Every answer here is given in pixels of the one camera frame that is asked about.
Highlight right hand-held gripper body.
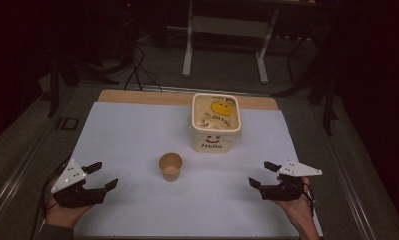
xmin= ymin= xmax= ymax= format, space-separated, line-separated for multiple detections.
xmin=259 ymin=159 xmax=323 ymax=202

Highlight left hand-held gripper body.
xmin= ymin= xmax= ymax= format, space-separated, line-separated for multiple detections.
xmin=50 ymin=158 xmax=107 ymax=210

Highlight person's left hand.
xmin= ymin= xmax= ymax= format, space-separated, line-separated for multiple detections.
xmin=44 ymin=176 xmax=95 ymax=230

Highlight person's right hand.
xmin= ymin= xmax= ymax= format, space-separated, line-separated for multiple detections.
xmin=275 ymin=175 xmax=321 ymax=240

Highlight person's grey left sleeve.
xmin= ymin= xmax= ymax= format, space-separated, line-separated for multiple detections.
xmin=37 ymin=223 xmax=77 ymax=240

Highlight white table mat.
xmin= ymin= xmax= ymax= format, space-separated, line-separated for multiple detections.
xmin=72 ymin=101 xmax=324 ymax=238

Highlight brown paper cup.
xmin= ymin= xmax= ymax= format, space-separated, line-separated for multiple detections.
xmin=158 ymin=152 xmax=184 ymax=183

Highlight cream plastic bucket smiley print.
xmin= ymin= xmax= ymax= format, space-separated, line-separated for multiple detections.
xmin=187 ymin=92 xmax=243 ymax=154

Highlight dark metal stand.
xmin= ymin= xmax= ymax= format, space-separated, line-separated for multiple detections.
xmin=306 ymin=66 xmax=340 ymax=137
xmin=46 ymin=49 xmax=81 ymax=118

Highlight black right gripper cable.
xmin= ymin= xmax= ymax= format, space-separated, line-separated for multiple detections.
xmin=300 ymin=182 xmax=317 ymax=209

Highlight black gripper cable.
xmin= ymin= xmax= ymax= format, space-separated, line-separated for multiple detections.
xmin=36 ymin=159 xmax=71 ymax=234
xmin=300 ymin=182 xmax=317 ymax=209

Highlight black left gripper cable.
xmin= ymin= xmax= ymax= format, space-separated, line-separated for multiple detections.
xmin=36 ymin=159 xmax=71 ymax=234

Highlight black rectangular bracket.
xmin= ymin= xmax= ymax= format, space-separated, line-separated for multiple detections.
xmin=54 ymin=116 xmax=80 ymax=132

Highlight black floor cables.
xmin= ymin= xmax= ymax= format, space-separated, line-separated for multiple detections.
xmin=123 ymin=43 xmax=164 ymax=92

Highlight white metal stand frame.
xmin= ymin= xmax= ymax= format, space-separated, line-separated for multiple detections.
xmin=181 ymin=0 xmax=282 ymax=85

